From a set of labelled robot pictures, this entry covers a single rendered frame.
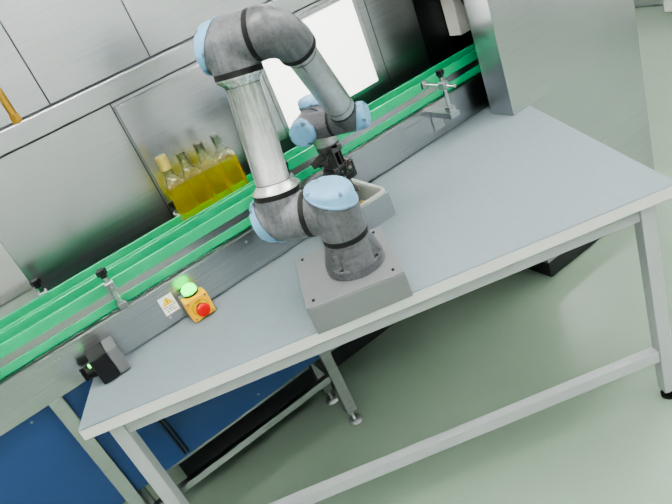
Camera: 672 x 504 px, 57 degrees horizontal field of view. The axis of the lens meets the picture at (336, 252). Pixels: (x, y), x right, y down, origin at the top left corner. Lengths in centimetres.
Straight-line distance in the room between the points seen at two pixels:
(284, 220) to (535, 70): 123
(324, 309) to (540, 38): 134
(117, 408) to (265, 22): 99
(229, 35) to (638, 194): 104
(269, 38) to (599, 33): 154
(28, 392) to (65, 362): 12
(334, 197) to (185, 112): 77
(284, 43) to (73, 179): 87
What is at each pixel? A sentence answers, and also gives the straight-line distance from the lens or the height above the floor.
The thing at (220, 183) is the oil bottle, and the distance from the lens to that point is 194.
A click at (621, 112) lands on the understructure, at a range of 280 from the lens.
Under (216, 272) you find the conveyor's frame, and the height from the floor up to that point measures 82.
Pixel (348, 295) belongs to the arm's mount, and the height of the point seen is 82.
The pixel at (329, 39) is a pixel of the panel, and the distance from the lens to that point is 225.
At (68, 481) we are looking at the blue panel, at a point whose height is 51.
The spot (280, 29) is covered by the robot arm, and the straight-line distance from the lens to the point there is 140.
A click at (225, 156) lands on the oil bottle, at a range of 193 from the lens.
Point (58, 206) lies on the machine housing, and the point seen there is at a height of 114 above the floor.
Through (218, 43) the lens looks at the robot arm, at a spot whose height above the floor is 143.
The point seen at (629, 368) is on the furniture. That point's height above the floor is 18.
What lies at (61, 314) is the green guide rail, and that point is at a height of 95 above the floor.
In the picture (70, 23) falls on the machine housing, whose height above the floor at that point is 157.
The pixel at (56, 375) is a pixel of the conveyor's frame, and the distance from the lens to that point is 185.
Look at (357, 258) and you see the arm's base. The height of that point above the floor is 88.
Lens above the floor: 160
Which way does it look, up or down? 28 degrees down
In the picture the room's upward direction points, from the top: 23 degrees counter-clockwise
